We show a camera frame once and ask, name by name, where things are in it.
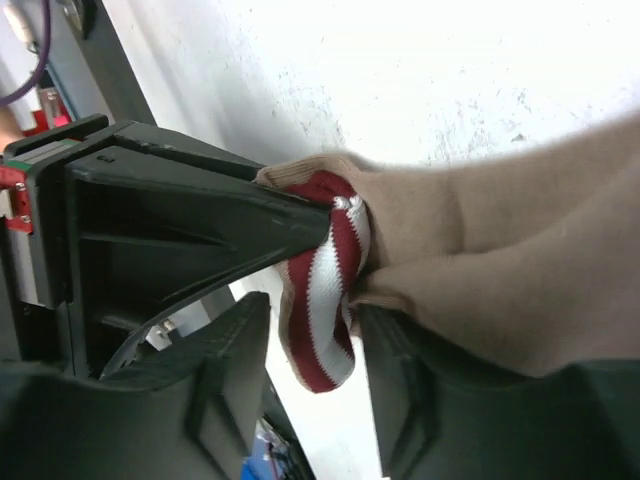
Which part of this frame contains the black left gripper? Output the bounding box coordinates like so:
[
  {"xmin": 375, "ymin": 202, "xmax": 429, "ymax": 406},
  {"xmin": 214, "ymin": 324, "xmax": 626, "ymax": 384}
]
[{"xmin": 1, "ymin": 114, "xmax": 325, "ymax": 376}]

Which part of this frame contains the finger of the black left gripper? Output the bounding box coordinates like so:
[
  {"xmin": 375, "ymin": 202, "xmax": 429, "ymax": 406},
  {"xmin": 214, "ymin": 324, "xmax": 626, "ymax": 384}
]
[{"xmin": 68, "ymin": 122, "xmax": 329, "ymax": 240}]

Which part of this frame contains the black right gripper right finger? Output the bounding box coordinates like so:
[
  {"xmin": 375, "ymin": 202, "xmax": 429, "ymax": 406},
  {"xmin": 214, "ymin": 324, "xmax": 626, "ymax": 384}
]
[{"xmin": 358, "ymin": 305, "xmax": 639, "ymax": 479}]

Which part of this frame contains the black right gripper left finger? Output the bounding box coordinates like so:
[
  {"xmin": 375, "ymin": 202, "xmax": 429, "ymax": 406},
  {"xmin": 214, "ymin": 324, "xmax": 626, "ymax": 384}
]
[{"xmin": 1, "ymin": 292, "xmax": 270, "ymax": 479}]

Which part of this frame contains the tan sock with striped cuff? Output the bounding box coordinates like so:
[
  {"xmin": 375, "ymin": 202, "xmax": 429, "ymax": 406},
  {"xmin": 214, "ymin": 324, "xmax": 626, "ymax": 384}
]
[{"xmin": 256, "ymin": 115, "xmax": 639, "ymax": 393}]

